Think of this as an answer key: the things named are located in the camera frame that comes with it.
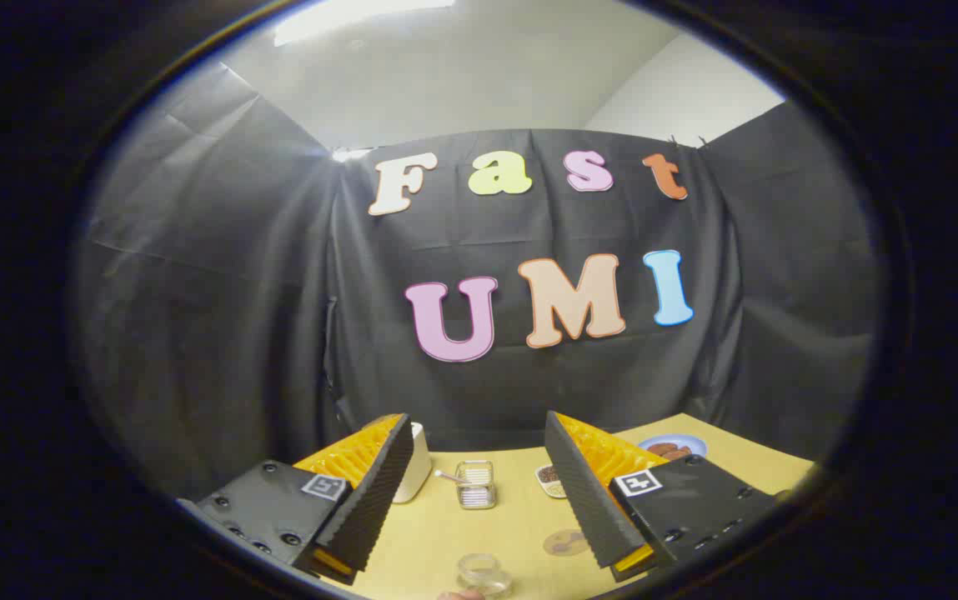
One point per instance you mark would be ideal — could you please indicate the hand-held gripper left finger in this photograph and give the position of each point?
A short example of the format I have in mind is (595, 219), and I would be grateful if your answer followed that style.
(374, 492)

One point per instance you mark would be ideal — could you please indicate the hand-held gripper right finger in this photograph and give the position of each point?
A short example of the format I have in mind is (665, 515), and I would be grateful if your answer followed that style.
(583, 492)

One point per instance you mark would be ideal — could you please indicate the white bottle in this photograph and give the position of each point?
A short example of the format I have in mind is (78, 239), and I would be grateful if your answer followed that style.
(417, 467)

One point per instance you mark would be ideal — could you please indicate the round coaster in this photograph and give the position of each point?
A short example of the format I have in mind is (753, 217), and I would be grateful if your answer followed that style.
(564, 543)

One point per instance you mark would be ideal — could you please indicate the clear glass cup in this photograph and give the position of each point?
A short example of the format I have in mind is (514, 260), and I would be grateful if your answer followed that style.
(484, 573)

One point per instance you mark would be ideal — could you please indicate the small white dish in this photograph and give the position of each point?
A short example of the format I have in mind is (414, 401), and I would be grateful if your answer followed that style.
(551, 481)

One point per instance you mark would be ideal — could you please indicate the wooden table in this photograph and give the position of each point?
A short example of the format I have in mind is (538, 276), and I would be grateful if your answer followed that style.
(437, 533)

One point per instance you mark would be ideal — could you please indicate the brown food pieces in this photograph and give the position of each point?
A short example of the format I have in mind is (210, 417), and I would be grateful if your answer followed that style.
(669, 451)

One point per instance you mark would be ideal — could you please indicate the blue plate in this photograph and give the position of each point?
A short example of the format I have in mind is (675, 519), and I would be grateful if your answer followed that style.
(684, 439)

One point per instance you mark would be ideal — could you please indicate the black backdrop cloth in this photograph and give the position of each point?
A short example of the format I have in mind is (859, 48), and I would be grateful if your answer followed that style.
(220, 292)

